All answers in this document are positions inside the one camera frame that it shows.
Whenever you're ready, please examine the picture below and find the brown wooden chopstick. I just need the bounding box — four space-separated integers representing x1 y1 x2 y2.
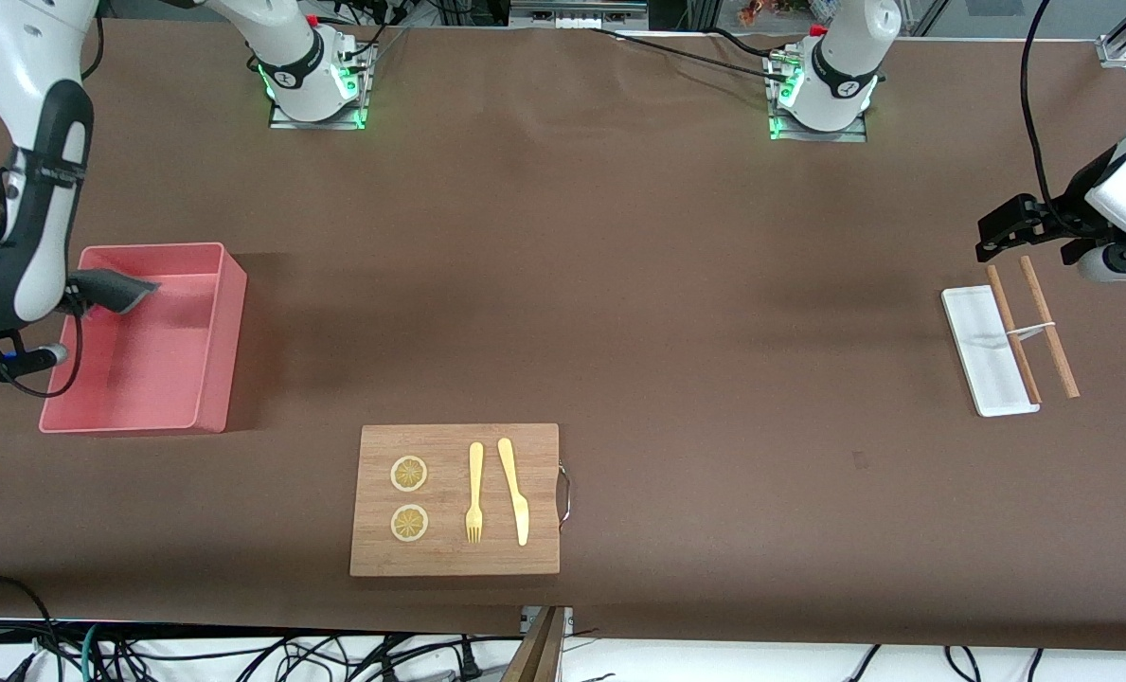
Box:
985 264 1044 406
1018 255 1081 400

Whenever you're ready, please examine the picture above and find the yellow plastic knife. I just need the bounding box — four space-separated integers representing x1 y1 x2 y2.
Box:
497 437 531 547

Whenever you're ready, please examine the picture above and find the grey cloth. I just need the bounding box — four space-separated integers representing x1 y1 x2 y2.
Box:
70 269 162 319

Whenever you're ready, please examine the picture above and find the black table cable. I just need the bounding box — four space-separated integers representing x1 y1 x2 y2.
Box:
589 27 791 86

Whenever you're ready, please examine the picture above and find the yellow plastic fork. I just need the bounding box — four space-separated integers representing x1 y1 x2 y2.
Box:
465 441 485 545

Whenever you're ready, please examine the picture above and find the wooden stand piece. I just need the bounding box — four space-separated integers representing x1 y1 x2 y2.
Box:
501 606 568 682

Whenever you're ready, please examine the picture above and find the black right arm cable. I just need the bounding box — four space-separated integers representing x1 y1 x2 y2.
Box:
0 166 86 399

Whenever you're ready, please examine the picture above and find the white rectangular tray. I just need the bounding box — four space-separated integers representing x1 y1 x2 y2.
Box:
940 284 1041 419

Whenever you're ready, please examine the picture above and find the pink plastic bin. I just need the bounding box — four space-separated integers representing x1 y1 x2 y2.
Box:
38 242 249 436

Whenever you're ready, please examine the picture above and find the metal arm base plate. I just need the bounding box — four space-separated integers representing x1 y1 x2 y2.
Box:
267 36 376 132
764 49 872 144

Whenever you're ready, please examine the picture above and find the wooden cutting board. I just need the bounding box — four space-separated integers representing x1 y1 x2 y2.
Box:
349 423 562 578

